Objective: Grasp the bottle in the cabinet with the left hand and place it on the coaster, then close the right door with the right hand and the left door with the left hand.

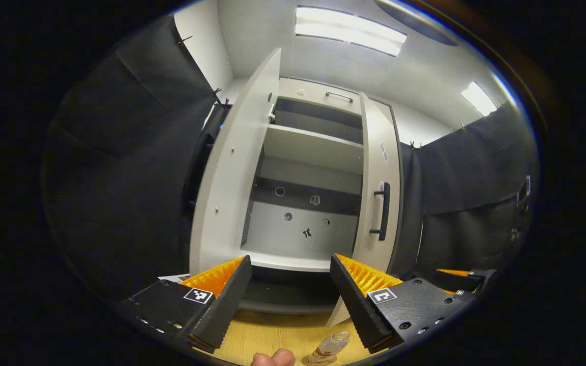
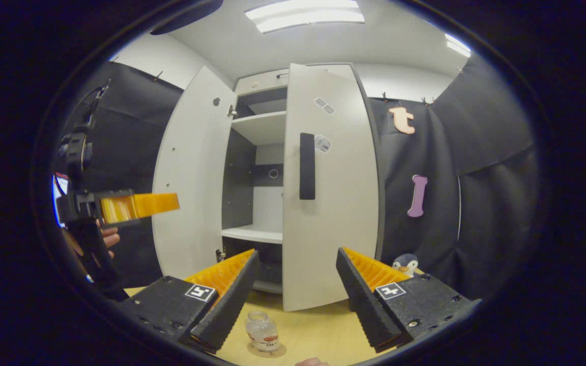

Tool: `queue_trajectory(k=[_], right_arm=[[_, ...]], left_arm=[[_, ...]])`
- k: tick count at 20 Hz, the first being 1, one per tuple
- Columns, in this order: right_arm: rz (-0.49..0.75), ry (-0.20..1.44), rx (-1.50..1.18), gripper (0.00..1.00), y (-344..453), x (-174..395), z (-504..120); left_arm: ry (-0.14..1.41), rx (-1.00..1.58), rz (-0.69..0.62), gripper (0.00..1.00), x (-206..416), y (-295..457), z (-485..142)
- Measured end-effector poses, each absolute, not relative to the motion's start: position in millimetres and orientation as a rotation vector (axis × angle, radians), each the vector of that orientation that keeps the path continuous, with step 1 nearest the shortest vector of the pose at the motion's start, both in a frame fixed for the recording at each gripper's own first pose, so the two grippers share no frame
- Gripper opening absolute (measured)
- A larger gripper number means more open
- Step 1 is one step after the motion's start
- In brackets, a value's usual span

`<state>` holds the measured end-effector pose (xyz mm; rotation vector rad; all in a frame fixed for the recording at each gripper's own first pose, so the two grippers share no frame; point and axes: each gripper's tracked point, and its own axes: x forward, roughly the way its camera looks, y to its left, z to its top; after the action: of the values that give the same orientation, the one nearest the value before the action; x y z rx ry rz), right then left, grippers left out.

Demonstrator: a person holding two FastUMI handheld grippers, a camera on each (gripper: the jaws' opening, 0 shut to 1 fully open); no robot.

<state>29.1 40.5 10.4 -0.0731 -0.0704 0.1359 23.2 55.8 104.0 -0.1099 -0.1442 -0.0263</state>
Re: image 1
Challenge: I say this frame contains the white cabinet shelf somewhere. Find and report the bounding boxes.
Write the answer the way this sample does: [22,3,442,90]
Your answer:
[241,248,335,273]
[263,125,364,175]

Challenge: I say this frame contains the clear plastic bottle red label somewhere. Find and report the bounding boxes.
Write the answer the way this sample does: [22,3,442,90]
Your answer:
[315,331,350,360]

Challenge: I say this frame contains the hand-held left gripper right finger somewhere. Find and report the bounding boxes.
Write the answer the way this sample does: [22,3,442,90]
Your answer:
[330,253,477,355]

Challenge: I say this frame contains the black door handle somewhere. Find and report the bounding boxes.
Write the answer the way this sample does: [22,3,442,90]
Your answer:
[369,182,391,241]

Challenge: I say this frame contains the ceiling light panel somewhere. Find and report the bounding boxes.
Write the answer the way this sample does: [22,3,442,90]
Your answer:
[460,80,499,117]
[295,5,408,57]

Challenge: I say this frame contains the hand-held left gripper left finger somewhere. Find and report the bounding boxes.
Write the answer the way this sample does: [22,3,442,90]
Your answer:
[118,255,253,355]

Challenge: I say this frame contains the white grey cabinet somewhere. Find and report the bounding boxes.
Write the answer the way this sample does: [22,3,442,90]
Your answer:
[240,77,403,314]

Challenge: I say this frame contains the white cabinet door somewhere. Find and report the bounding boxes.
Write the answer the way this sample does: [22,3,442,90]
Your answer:
[326,93,403,328]
[189,47,282,278]

